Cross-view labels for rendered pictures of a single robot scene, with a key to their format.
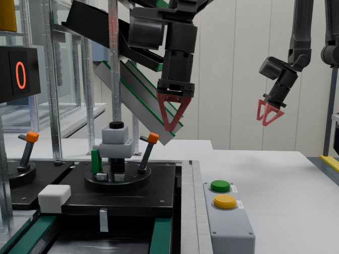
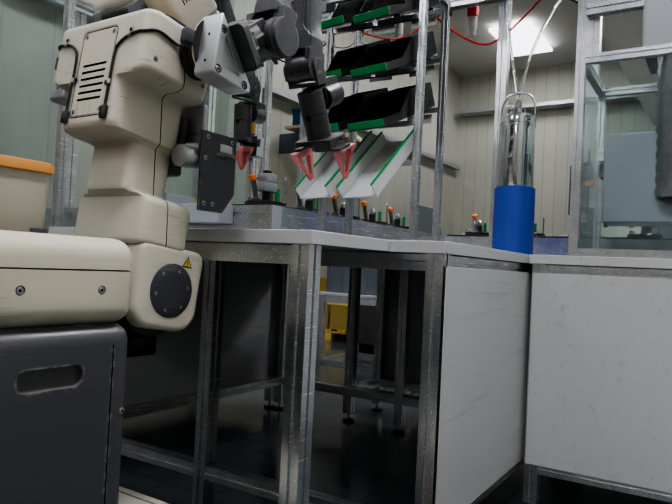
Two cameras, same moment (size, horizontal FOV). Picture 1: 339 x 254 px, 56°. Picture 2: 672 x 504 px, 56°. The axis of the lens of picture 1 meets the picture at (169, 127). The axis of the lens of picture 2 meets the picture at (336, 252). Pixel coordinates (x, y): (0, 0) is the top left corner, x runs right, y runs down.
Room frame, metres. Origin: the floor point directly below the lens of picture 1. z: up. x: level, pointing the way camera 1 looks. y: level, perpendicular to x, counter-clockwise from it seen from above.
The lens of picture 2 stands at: (1.87, -1.59, 0.79)
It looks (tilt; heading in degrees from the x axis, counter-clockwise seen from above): 1 degrees up; 119
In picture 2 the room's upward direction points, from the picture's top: 3 degrees clockwise
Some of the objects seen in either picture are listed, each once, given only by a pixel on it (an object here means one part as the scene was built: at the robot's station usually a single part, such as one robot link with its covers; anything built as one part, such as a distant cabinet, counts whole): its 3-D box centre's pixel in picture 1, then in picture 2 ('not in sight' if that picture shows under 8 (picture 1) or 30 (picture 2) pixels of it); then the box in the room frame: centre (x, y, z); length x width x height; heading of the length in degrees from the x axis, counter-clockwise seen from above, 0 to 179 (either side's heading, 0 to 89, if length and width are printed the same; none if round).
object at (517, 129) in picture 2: not in sight; (516, 140); (1.27, 0.88, 1.32); 0.14 x 0.14 x 0.38
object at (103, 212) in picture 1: (104, 219); not in sight; (0.51, 0.11, 0.95); 0.01 x 0.01 x 0.04; 88
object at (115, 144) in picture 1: (112, 138); (268, 181); (0.64, 0.12, 1.06); 0.08 x 0.04 x 0.07; 85
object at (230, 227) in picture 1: (224, 218); (200, 213); (0.54, -0.10, 0.93); 0.21 x 0.07 x 0.06; 178
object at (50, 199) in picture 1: (55, 199); not in sight; (0.54, 0.21, 0.97); 0.05 x 0.05 x 0.04; 88
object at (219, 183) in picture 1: (220, 187); not in sight; (0.61, -0.10, 0.96); 0.04 x 0.04 x 0.02
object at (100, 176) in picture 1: (102, 176); not in sight; (0.59, 0.13, 1.00); 0.02 x 0.01 x 0.02; 88
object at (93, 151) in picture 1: (95, 161); not in sight; (0.62, 0.15, 1.01); 0.01 x 0.01 x 0.05; 88
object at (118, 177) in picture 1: (120, 176); not in sight; (0.58, 0.10, 1.00); 0.02 x 0.01 x 0.02; 88
